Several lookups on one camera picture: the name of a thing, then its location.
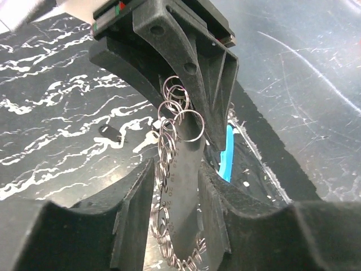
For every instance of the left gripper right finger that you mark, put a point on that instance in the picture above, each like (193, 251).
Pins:
(243, 233)

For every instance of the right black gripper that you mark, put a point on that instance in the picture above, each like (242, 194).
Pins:
(188, 38)

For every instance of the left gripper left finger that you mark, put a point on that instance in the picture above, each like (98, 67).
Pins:
(106, 231)

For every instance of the metal key organizer with rings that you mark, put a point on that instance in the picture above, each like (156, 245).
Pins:
(174, 218)

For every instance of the blue organizer handle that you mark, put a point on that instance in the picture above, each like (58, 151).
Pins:
(226, 156)

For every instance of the black tagged key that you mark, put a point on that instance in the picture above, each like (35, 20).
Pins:
(111, 133)

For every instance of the white tagged key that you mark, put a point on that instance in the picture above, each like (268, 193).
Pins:
(152, 136)

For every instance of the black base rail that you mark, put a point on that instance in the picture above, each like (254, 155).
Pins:
(261, 166)

